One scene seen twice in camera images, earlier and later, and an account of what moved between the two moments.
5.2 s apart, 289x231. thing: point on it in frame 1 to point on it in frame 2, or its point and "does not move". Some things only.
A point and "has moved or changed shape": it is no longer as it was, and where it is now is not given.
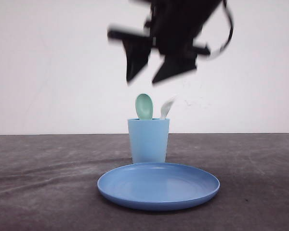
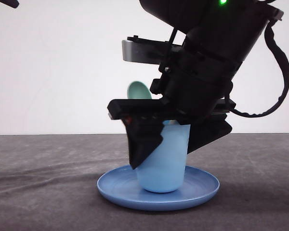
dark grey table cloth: (50, 183) does not move
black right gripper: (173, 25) to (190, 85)
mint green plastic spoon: (144, 107) has moved or changed shape
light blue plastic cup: (148, 139) has moved or changed shape
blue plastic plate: (157, 186) does not move
